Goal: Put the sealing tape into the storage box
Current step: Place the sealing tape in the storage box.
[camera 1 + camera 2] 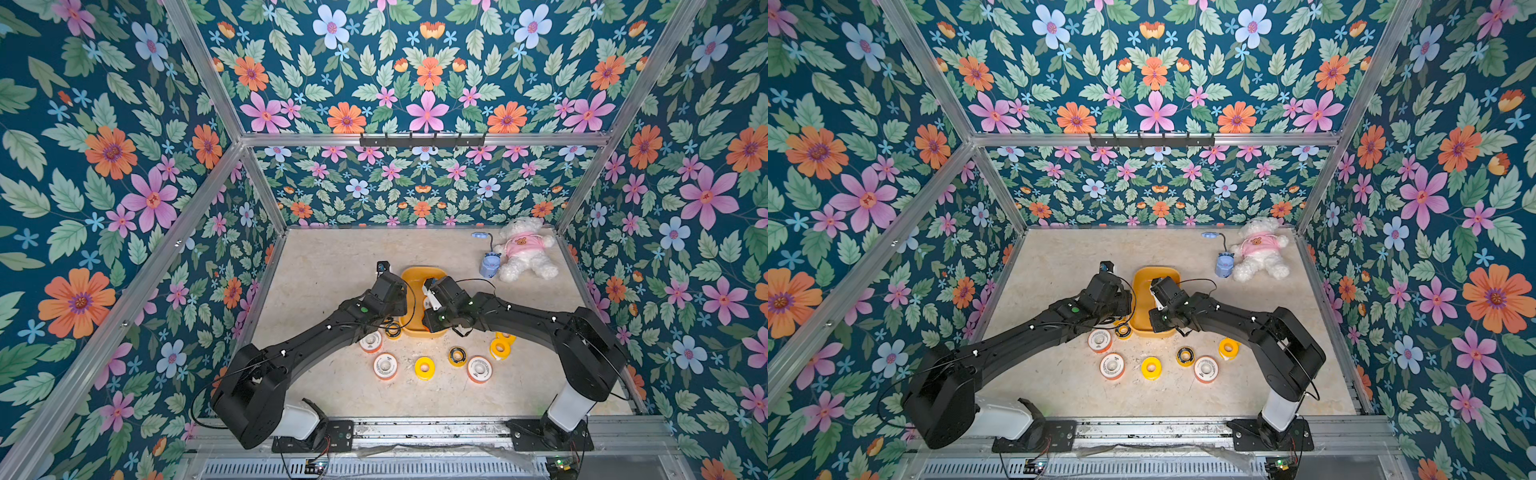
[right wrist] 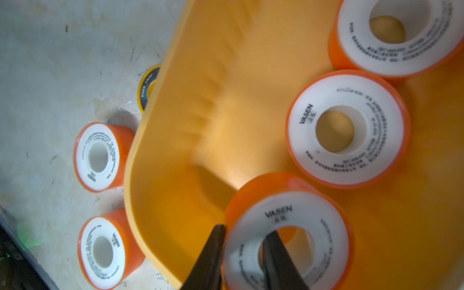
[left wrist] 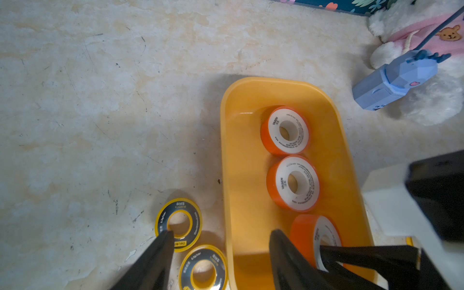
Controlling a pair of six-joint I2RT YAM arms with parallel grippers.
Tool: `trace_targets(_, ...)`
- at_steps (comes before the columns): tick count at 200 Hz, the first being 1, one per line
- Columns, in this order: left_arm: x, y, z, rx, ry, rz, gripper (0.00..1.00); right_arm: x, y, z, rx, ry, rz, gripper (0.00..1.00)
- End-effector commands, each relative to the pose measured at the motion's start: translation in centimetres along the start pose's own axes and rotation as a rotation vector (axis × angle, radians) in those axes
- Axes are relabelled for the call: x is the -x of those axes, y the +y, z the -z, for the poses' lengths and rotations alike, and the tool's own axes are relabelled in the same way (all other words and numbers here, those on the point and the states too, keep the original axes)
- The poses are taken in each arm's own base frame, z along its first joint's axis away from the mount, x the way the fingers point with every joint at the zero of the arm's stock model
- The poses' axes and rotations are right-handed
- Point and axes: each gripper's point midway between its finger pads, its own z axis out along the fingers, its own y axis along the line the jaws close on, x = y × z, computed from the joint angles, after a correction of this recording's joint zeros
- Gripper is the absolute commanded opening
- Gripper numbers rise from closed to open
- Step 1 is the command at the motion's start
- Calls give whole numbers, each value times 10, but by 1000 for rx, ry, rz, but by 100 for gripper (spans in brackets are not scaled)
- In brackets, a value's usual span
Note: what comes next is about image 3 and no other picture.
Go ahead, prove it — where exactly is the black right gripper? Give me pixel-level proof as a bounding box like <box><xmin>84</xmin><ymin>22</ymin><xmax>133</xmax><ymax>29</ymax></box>
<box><xmin>320</xmin><ymin>245</ymin><xmax>449</xmax><ymax>290</ymax></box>

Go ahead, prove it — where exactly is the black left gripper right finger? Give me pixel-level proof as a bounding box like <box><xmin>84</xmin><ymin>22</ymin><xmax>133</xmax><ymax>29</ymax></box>
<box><xmin>269</xmin><ymin>230</ymin><xmax>326</xmax><ymax>290</ymax></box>

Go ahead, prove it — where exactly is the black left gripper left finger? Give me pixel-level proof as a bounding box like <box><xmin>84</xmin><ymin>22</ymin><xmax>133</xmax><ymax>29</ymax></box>
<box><xmin>111</xmin><ymin>231</ymin><xmax>175</xmax><ymax>290</ymax></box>

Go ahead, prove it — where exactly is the black yellow sealing tape roll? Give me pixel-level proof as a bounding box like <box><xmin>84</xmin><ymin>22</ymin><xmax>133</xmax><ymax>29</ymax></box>
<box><xmin>155</xmin><ymin>198</ymin><xmax>203</xmax><ymax>253</ymax></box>
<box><xmin>179</xmin><ymin>245</ymin><xmax>228</xmax><ymax>290</ymax></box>

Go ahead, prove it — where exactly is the orange white sealing tape roll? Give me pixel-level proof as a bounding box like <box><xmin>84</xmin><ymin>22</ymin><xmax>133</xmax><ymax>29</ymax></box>
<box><xmin>290</xmin><ymin>215</ymin><xmax>342</xmax><ymax>272</ymax></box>
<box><xmin>267</xmin><ymin>155</ymin><xmax>321</xmax><ymax>213</ymax></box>
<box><xmin>261</xmin><ymin>106</ymin><xmax>311</xmax><ymax>156</ymax></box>

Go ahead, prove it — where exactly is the yellow plastic storage box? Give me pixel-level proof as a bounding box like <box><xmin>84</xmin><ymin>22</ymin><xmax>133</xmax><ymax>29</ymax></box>
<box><xmin>221</xmin><ymin>77</ymin><xmax>373</xmax><ymax>290</ymax></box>

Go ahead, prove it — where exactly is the white plush bear pink shirt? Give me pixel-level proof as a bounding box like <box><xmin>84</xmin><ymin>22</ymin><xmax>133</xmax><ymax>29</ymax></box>
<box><xmin>368</xmin><ymin>1</ymin><xmax>464</xmax><ymax>126</ymax></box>

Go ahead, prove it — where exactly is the dark toy cable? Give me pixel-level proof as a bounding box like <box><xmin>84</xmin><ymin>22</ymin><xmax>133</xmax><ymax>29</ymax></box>
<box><xmin>413</xmin><ymin>5</ymin><xmax>464</xmax><ymax>51</ymax></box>

